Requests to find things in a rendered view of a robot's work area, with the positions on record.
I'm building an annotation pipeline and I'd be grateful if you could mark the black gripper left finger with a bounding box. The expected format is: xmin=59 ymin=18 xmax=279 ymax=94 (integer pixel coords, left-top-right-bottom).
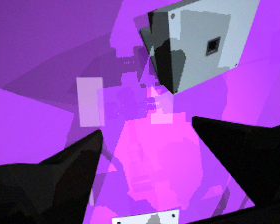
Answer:
xmin=0 ymin=130 xmax=103 ymax=224

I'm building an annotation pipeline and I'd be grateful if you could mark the grey metal panel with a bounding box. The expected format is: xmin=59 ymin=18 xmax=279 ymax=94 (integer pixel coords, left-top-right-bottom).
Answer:
xmin=139 ymin=0 xmax=260 ymax=95

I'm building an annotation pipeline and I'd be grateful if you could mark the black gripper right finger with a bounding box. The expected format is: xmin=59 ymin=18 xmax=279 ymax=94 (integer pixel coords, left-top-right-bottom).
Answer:
xmin=191 ymin=116 xmax=280 ymax=206

